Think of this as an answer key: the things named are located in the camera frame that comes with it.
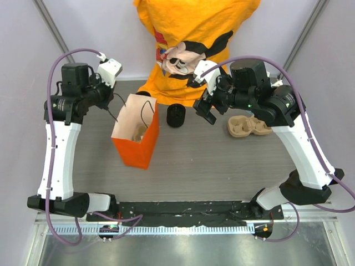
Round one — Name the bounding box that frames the black cup with lettering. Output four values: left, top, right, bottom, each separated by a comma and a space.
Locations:
136, 91, 151, 97

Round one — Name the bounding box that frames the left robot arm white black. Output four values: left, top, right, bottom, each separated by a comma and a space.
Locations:
27, 59, 122, 221

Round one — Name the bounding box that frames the white slotted cable duct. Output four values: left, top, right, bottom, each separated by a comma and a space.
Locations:
47, 224, 256, 236

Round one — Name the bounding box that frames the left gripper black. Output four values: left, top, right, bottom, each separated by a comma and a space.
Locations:
82, 72, 116, 110

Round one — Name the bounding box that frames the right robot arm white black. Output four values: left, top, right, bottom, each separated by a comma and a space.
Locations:
193, 59, 344, 219

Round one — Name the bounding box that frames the pulp cup carrier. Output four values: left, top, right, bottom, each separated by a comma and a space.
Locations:
132, 124, 147, 143
227, 115, 273, 138

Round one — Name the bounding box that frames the orange paper bag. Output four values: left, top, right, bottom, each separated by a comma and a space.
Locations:
111, 94, 159, 170

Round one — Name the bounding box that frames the aluminium frame rail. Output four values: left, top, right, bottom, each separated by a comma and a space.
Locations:
32, 0, 69, 53

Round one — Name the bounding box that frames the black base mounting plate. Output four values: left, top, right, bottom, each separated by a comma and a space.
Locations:
104, 201, 284, 227

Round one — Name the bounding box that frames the orange cartoon mouse cloth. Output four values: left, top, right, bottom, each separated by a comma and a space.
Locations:
134, 0, 260, 107

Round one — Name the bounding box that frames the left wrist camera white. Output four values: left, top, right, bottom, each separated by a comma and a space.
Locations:
97, 53, 123, 88

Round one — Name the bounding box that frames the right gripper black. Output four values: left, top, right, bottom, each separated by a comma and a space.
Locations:
192, 69, 255, 125

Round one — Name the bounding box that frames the black ribbed cup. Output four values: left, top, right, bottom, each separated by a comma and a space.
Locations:
166, 104, 186, 128

